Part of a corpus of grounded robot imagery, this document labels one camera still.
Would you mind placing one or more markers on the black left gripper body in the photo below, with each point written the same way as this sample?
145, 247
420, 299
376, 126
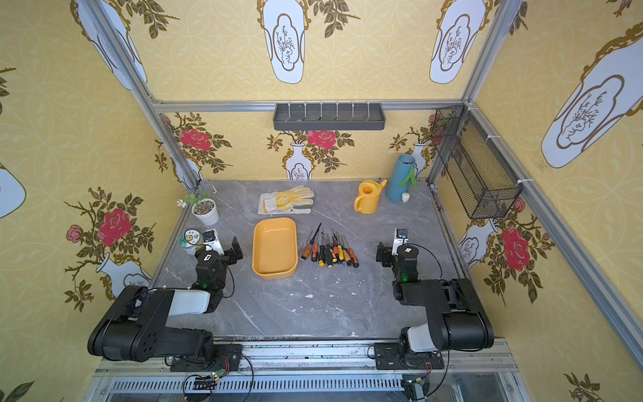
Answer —
221, 256

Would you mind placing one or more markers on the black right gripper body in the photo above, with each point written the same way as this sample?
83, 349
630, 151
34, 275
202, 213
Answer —
390, 255

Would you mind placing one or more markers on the orange black handle screwdriver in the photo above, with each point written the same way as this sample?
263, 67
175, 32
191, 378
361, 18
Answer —
353, 258

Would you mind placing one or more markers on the yellow plastic storage box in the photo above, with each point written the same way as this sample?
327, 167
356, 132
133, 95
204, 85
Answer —
275, 249

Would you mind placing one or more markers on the black yellow handle screwdriver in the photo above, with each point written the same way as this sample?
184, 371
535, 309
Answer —
330, 259

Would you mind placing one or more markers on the large black handle screwdriver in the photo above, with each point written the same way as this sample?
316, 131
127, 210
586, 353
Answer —
321, 254

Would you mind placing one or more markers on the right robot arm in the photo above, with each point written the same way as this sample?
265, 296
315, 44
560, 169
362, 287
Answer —
455, 317

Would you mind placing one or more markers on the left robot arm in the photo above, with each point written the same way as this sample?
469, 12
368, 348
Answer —
135, 327

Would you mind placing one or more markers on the green tape roll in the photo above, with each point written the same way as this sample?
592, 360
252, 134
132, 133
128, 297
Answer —
191, 242

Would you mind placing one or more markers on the white potted succulent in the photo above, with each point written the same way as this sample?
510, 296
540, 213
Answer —
202, 206

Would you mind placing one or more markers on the yellow watering can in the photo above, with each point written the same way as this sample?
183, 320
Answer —
369, 193

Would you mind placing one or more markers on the yellow white work glove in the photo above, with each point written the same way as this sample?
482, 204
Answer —
298, 200

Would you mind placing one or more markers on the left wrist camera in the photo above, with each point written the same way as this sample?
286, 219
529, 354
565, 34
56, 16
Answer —
212, 242

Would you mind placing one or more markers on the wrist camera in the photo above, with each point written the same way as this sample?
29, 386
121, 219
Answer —
400, 239
212, 242

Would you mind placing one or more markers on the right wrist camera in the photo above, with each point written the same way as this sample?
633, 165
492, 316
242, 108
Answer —
400, 239

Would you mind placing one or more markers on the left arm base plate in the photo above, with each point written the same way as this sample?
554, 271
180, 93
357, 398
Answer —
216, 357

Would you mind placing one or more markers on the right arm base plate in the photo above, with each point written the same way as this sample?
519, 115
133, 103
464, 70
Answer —
393, 356

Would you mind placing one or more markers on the black wire mesh basket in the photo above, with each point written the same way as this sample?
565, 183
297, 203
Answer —
483, 180

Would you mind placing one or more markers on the grey wall shelf rack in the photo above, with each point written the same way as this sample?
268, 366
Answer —
329, 116

